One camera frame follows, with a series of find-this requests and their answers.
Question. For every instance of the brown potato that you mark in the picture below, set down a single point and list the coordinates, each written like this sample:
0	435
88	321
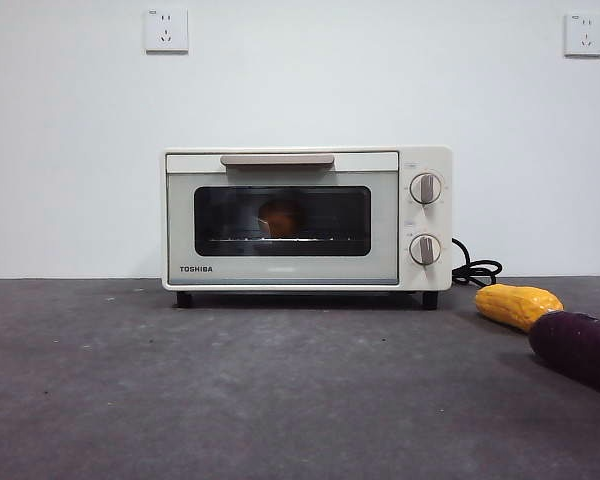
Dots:
280	217

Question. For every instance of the round cream oven knob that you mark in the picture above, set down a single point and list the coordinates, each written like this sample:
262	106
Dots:
425	249
425	188

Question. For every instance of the cream Toshiba toaster oven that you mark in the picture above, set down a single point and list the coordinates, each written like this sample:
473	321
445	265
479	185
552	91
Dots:
430	220

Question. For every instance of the yellow corn cob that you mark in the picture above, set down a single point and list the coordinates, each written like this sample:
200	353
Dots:
515	305

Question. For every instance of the purple corn cob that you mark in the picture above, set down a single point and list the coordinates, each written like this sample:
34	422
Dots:
580	350

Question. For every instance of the white wall socket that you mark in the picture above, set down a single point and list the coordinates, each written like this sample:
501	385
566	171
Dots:
584	35
166	30

